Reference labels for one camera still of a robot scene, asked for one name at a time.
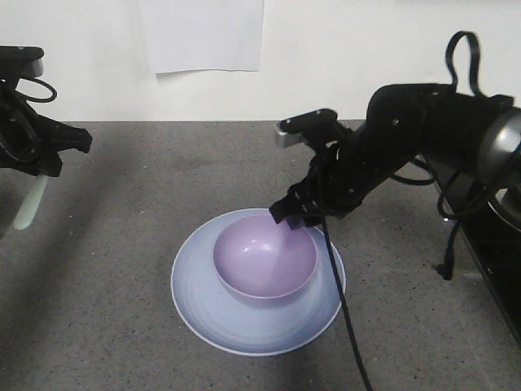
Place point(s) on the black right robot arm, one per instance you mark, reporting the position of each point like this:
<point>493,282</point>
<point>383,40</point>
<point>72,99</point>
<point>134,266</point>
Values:
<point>475,134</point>

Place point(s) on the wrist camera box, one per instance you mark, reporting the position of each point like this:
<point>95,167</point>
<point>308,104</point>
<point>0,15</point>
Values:
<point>21,61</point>
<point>316,127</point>

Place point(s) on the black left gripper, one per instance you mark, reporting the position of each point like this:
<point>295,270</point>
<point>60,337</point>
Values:
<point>27,138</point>

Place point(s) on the black induction cooktop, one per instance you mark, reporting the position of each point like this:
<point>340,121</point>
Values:
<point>493,233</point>

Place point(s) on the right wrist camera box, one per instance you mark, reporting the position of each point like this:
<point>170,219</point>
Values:
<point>316,127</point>

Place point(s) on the light blue plate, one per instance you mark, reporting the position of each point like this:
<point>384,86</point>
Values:
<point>245,326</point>

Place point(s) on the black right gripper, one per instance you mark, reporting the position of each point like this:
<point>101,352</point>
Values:
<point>343,172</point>

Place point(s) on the white paper sheet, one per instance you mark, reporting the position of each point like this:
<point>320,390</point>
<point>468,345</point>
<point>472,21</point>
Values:
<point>184,36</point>

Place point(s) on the lilac plastic bowl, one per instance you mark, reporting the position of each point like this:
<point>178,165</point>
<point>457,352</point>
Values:
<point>262,263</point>

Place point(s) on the pale green plastic spoon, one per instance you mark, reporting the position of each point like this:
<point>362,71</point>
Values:
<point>31,203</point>

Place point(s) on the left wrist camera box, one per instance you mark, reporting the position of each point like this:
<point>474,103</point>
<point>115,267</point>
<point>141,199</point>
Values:
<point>21,61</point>

